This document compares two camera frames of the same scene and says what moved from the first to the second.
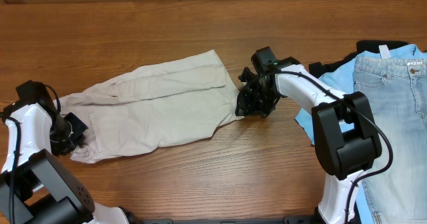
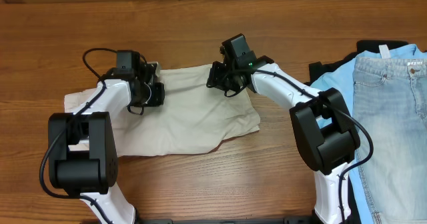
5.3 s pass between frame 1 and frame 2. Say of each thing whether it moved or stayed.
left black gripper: moved
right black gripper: moved
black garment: stayed
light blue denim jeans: stayed
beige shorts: moved
